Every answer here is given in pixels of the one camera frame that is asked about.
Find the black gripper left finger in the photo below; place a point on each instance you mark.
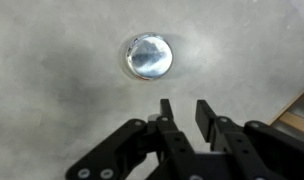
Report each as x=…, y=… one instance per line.
x=165, y=110

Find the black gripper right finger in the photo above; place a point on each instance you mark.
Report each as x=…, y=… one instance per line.
x=205, y=120

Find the silver candle jar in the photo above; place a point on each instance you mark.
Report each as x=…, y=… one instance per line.
x=128, y=63

